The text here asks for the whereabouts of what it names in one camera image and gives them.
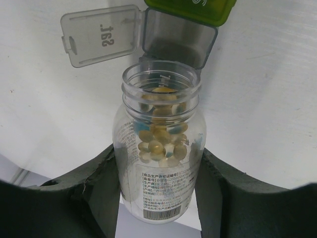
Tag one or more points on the weekly pill organizer strip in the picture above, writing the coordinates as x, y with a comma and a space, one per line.
176, 30

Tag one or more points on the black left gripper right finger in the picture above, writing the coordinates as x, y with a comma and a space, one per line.
232, 204

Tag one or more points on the clear glass pill bottle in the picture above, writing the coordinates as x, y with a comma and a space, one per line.
159, 135

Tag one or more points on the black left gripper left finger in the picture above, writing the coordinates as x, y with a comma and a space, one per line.
82, 203

